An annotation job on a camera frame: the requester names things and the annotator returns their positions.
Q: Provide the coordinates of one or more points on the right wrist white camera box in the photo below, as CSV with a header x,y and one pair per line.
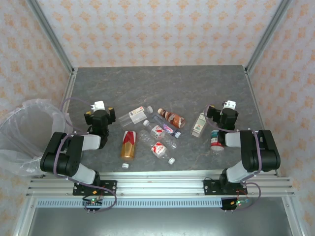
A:
x,y
230,104

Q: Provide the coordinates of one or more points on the loose white bottle cap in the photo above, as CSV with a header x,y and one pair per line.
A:
x,y
125,165

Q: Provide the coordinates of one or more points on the clear bottle white barcode label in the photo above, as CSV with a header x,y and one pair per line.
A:
x,y
136,115

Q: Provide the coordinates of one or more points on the bin with clear plastic bag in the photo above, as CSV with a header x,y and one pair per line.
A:
x,y
27,132

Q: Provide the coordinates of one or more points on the brown chocolate drink bottle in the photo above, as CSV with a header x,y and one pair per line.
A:
x,y
173,118

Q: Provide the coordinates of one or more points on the aluminium frame post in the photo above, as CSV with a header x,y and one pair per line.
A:
x,y
268,34
51,37

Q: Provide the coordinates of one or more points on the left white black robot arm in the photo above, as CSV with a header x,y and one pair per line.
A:
x,y
61,157

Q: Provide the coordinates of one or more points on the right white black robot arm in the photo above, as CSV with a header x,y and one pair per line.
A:
x,y
261,152

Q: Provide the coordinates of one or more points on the slim bottle purple label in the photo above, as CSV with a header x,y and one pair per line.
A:
x,y
168,127

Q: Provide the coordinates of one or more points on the aluminium mounting rail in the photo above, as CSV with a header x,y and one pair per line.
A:
x,y
160,183

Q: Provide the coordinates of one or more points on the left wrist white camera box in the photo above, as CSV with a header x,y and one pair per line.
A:
x,y
99,105

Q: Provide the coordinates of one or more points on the clear bottle red white label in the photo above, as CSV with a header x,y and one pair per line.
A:
x,y
157,131
158,148

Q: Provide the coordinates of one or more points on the aluminium table side rail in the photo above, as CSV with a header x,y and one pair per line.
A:
x,y
256,98
71,83

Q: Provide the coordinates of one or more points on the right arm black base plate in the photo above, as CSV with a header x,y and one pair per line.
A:
x,y
211,188

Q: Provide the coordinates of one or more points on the square clear bottle green label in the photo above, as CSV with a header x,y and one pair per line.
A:
x,y
198,125

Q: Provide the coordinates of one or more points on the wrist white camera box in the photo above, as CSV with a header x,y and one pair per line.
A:
x,y
99,105
230,104

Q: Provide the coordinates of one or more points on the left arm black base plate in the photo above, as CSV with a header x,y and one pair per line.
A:
x,y
110,186

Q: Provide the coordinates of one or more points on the red gold bottle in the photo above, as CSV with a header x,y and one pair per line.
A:
x,y
128,147

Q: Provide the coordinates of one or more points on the clear bottle teal red label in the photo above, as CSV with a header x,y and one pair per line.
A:
x,y
216,142

